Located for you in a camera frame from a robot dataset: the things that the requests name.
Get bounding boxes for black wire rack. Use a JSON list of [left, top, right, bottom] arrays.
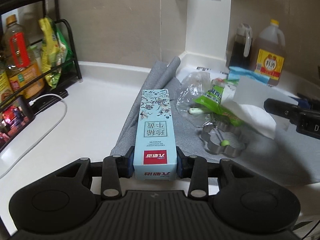
[[0, 0, 83, 110]]

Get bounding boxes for oil bottle with red handle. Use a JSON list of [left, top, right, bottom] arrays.
[[1, 15, 45, 100]]

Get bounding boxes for yellow green snack bag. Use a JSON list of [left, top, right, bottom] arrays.
[[38, 17, 74, 88]]

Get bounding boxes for green snack packet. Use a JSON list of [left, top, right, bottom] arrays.
[[192, 79, 242, 128]]

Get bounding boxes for grey fabric mat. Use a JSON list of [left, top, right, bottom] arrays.
[[110, 56, 320, 188]]

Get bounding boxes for blue paper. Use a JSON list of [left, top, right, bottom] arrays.
[[229, 66, 270, 85]]

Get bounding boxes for metal flower-shaped mould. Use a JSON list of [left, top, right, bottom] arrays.
[[199, 120, 250, 158]]

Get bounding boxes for amber cooking wine jug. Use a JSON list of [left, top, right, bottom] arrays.
[[251, 19, 286, 87]]

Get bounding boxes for white paper towel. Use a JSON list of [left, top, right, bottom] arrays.
[[220, 76, 290, 140]]

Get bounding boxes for yellow label bottle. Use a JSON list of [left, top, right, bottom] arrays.
[[0, 60, 15, 105]]

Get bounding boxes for dark sauce dispenser bottle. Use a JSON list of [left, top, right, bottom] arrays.
[[226, 22, 253, 72]]

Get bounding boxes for black smartphone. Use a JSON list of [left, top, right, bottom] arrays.
[[0, 95, 35, 150]]

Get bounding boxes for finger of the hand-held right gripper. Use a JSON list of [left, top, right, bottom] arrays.
[[264, 98, 300, 124], [296, 93, 320, 110]]

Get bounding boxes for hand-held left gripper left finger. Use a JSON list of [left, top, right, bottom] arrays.
[[56, 146, 135, 198]]

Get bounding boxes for white charging cable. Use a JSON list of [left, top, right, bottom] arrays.
[[0, 94, 68, 179]]

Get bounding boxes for light blue floral toothpaste box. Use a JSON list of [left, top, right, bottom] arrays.
[[132, 88, 178, 181]]

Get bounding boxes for clear plastic bag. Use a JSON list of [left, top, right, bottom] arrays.
[[176, 71, 218, 120]]

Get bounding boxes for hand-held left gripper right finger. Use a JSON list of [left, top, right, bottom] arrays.
[[176, 146, 253, 198]]

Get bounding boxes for pale green toothbrush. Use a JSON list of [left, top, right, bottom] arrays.
[[189, 107, 213, 115]]

